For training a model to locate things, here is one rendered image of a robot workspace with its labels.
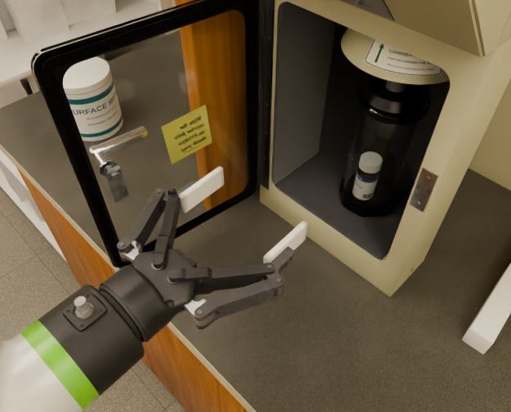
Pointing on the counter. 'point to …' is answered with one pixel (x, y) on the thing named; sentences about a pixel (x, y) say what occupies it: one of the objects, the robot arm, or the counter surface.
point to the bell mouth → (388, 60)
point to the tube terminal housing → (410, 243)
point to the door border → (121, 47)
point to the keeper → (426, 182)
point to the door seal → (123, 44)
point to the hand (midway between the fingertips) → (254, 206)
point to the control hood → (454, 20)
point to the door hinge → (266, 33)
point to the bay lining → (325, 94)
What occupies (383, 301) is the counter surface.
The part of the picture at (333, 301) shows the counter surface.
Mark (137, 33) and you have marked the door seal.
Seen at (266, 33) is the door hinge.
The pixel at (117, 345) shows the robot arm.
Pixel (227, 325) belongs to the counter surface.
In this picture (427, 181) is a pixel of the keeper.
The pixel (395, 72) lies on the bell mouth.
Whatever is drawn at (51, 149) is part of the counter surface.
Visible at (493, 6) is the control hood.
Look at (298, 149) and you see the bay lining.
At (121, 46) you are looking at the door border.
